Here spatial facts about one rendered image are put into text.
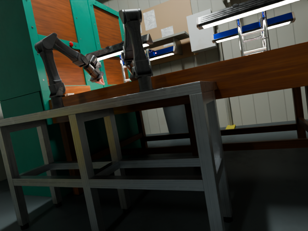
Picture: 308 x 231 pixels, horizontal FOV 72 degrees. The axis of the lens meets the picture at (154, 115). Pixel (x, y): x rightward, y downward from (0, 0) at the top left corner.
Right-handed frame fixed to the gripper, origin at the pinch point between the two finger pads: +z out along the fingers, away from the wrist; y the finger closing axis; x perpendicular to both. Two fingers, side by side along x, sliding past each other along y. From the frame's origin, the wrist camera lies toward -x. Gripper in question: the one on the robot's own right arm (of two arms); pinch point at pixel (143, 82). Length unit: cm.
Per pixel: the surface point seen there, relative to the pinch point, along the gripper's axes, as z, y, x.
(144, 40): -10.1, -0.3, -31.5
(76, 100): -10.0, 46.0, 13.6
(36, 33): -45, 74, -30
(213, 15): -10, -49, -34
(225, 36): 33, -50, -67
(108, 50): -10.4, 32.8, -33.1
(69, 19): -29, 76, -70
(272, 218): 31, -66, 74
